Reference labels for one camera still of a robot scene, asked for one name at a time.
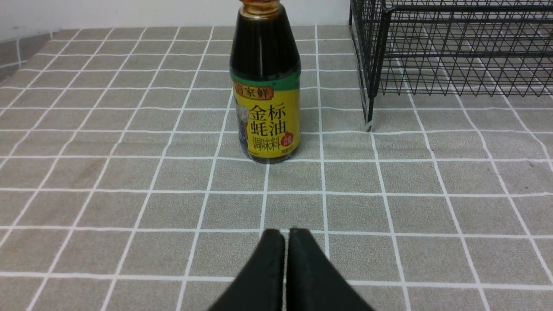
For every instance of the black wire mesh shelf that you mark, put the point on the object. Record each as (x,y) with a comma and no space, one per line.
(461,47)

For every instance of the grey grid tablecloth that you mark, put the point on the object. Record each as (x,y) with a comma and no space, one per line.
(124,188)

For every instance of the oyster sauce bottle yellow label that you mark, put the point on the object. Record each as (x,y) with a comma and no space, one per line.
(265,69)

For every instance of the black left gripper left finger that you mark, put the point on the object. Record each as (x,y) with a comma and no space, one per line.
(259,284)

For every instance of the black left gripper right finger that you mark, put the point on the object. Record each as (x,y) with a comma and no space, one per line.
(313,284)

